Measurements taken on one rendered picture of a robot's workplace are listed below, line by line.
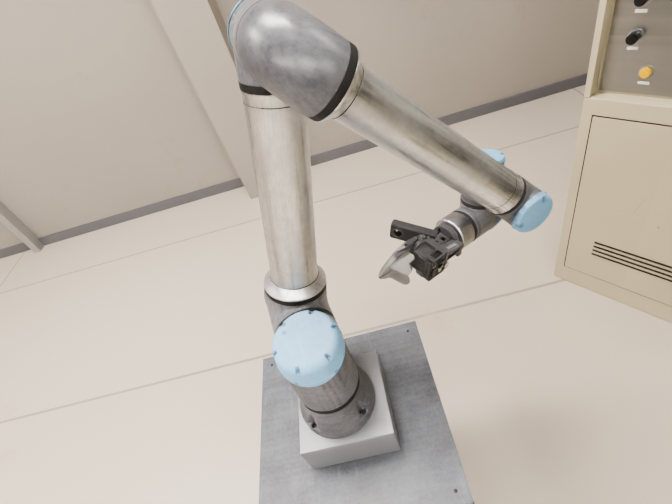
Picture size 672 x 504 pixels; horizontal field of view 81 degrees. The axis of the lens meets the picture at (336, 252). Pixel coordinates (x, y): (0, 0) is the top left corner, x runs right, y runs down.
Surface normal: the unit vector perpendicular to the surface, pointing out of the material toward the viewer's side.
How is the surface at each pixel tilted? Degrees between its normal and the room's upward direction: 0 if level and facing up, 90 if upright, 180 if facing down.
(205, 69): 90
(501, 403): 0
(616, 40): 90
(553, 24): 90
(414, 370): 0
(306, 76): 72
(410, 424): 0
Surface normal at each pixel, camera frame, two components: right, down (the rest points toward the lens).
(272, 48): -0.39, 0.28
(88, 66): 0.11, 0.66
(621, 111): -0.70, 0.61
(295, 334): -0.24, -0.65
